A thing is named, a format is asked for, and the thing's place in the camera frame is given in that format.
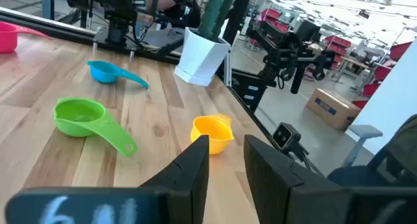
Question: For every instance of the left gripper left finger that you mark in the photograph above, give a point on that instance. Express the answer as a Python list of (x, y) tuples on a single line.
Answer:
[(189, 185)]

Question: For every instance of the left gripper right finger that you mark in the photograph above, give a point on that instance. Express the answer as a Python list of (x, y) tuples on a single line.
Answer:
[(267, 185)]

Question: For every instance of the yellow measuring cup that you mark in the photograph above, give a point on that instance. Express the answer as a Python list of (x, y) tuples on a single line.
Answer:
[(218, 136)]

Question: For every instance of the green measuring cup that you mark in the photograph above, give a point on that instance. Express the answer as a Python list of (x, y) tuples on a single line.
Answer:
[(65, 126)]

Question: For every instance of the teal measuring cup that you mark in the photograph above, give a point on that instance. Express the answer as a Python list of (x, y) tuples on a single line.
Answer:
[(102, 74)]

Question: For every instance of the pink-red measuring cup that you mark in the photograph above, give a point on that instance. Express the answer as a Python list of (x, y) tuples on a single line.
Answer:
[(6, 38)]

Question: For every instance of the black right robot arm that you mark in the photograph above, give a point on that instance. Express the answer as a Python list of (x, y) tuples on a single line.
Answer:
[(119, 9)]

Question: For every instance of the dark office chair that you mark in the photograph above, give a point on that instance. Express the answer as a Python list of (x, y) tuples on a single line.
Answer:
[(355, 176)]

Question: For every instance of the brown cardboard box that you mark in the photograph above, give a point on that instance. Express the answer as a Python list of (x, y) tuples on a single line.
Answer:
[(339, 118)]

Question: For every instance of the black box with white labels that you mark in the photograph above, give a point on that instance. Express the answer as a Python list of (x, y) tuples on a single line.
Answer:
[(241, 87)]

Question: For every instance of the white angular plant pot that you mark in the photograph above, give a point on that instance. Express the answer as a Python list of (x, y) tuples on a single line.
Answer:
[(202, 58)]

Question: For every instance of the red storage bin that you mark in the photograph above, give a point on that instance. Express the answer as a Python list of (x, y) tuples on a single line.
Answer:
[(400, 50), (382, 73), (337, 41), (371, 90), (270, 15)]

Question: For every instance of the green cactus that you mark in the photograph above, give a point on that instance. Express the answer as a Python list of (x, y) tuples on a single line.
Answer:
[(211, 15)]

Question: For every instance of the person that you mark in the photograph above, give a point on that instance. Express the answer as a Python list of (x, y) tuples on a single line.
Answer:
[(161, 2)]

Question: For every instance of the blue-grey metal table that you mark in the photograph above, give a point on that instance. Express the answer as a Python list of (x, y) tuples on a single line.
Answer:
[(49, 6)]

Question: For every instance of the small black table-level camera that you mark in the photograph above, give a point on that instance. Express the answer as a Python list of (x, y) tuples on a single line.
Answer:
[(285, 136)]

